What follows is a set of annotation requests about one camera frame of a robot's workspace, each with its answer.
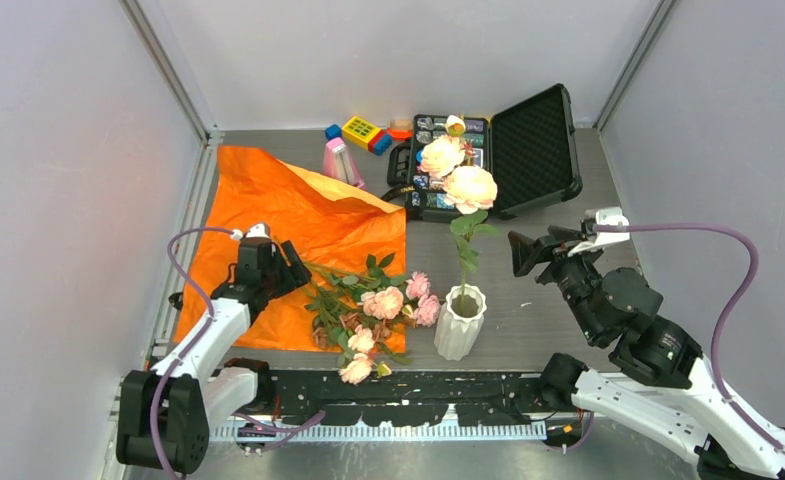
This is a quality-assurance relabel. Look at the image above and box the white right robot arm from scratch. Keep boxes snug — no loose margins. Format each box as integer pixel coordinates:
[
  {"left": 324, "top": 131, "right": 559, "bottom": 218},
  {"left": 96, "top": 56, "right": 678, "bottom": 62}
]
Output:
[{"left": 508, "top": 220, "right": 785, "bottom": 479}]

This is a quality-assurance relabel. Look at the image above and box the orange yellow wrapping paper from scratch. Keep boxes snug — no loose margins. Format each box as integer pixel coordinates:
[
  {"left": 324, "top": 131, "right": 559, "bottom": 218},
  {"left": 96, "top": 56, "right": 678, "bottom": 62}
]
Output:
[{"left": 171, "top": 145, "right": 409, "bottom": 354}]

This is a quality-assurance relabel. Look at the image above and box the blue toy block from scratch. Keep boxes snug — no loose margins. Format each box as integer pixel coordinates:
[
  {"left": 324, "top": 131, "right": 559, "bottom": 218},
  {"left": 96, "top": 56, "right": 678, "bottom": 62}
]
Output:
[{"left": 324, "top": 124, "right": 342, "bottom": 141}]

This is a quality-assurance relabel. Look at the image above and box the black open poker case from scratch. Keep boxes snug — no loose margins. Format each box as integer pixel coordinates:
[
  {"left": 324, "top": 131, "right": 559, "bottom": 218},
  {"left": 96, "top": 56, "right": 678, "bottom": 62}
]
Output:
[{"left": 387, "top": 83, "right": 583, "bottom": 223}]

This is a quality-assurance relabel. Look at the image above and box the pink metronome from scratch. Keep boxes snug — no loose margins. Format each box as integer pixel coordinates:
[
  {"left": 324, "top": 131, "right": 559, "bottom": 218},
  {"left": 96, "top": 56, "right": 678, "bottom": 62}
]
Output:
[{"left": 322, "top": 138, "right": 365, "bottom": 189}]

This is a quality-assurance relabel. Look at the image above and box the orange flower bouquet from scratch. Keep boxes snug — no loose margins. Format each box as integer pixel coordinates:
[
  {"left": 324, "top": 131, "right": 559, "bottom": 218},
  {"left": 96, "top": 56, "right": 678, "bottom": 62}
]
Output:
[{"left": 304, "top": 253, "right": 442, "bottom": 385}]

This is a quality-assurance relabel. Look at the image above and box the peach rose flower stem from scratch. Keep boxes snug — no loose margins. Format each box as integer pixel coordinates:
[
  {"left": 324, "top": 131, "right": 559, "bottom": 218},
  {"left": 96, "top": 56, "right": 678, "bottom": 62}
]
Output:
[{"left": 419, "top": 115, "right": 498, "bottom": 318}]

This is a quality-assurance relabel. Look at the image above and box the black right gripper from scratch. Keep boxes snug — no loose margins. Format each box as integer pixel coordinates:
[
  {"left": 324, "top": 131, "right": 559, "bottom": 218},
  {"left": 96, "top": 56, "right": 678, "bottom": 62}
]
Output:
[{"left": 504, "top": 224, "right": 602, "bottom": 340}]

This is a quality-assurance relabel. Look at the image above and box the black printed ribbon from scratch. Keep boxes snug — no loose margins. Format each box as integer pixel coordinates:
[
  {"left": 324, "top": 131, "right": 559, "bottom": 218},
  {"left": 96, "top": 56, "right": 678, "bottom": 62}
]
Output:
[{"left": 380, "top": 184, "right": 421, "bottom": 202}]

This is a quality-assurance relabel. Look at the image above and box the orange toy piece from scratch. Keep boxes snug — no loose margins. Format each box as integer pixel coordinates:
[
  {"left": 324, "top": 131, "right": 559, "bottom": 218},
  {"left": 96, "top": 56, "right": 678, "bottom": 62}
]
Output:
[{"left": 386, "top": 119, "right": 414, "bottom": 142}]

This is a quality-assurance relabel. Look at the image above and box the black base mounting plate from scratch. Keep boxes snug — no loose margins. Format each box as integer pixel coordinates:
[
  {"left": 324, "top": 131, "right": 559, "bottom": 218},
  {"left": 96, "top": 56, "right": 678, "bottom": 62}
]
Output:
[{"left": 238, "top": 370, "right": 588, "bottom": 427}]

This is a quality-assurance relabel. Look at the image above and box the white ribbed vase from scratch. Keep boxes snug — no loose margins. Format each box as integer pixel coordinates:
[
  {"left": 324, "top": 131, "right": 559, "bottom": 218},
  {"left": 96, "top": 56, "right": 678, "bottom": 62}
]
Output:
[{"left": 434, "top": 285, "right": 487, "bottom": 361}]

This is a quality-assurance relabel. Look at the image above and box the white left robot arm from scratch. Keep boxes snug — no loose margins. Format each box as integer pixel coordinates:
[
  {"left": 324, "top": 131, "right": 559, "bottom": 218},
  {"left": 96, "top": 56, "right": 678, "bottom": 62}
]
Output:
[{"left": 115, "top": 222, "right": 311, "bottom": 479}]

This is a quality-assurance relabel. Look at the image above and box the yellow toy block house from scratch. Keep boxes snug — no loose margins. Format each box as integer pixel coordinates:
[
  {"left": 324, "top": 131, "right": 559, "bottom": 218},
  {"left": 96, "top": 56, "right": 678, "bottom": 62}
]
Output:
[{"left": 341, "top": 116, "right": 393, "bottom": 156}]

